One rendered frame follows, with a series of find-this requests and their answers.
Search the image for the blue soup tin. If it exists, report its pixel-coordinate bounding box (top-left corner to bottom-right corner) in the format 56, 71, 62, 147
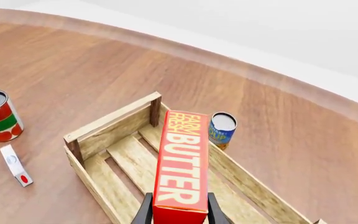
208, 111, 238, 151

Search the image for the small white box red dot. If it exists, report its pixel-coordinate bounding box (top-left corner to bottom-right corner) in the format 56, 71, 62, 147
0, 144, 34, 188

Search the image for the wooden slat tray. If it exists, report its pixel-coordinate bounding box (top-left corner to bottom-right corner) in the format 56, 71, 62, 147
63, 91, 328, 224

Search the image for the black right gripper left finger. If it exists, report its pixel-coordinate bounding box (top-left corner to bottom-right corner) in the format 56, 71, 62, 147
130, 192, 154, 224

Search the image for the red butter box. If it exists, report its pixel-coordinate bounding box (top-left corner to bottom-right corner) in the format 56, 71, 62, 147
152, 110, 211, 224

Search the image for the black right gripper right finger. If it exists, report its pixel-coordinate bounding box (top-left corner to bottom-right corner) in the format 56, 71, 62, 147
207, 192, 233, 224

